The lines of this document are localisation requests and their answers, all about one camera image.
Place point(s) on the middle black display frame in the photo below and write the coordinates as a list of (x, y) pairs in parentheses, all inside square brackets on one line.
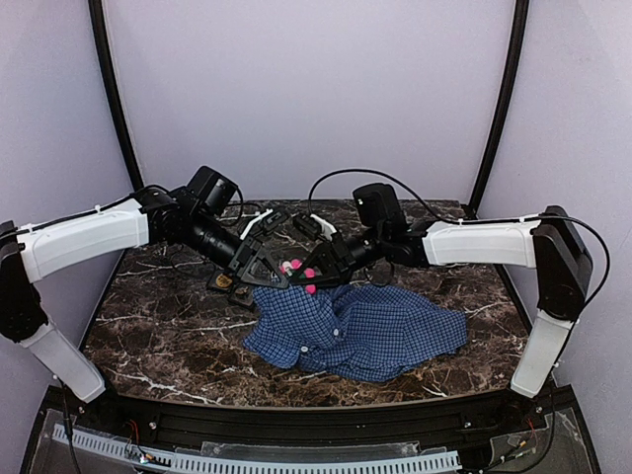
[(244, 302)]

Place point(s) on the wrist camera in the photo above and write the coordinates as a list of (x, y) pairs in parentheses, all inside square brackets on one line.
[(313, 226), (265, 223)]

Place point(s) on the black frame post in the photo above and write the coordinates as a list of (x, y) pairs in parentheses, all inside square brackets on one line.
[(111, 87), (506, 89)]

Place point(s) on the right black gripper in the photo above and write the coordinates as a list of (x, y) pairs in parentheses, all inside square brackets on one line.
[(336, 253)]

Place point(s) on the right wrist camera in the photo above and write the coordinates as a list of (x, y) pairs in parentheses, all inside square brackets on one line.
[(313, 226)]

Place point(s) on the black aluminium front rail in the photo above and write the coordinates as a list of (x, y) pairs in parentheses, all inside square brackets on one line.
[(463, 420)]

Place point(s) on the pink flower brooch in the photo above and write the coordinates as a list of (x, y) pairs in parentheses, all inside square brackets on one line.
[(298, 274)]

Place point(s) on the white slotted cable duct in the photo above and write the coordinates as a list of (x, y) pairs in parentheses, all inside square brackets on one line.
[(213, 457)]

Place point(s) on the black display frame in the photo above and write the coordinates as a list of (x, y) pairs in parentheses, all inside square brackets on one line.
[(211, 283), (244, 302)]

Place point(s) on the left black frame post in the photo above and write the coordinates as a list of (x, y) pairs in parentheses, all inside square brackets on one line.
[(111, 87)]

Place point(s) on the blue checkered shirt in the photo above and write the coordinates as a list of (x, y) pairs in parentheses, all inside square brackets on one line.
[(365, 333)]

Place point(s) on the left black display frame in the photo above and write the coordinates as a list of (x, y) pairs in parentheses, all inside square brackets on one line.
[(211, 283)]

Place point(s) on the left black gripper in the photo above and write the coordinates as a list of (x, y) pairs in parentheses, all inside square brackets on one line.
[(242, 257)]

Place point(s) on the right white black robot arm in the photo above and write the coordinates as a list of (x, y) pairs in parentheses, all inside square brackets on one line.
[(547, 242)]

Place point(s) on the gold round brooch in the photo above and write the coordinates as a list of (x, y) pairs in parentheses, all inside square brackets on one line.
[(223, 281)]

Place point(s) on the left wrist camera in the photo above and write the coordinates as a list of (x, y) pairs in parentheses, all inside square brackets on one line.
[(265, 223)]

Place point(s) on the right black frame post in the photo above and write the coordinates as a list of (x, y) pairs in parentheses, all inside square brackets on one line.
[(506, 89)]

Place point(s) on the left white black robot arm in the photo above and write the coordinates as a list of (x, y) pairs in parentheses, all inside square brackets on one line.
[(187, 215)]

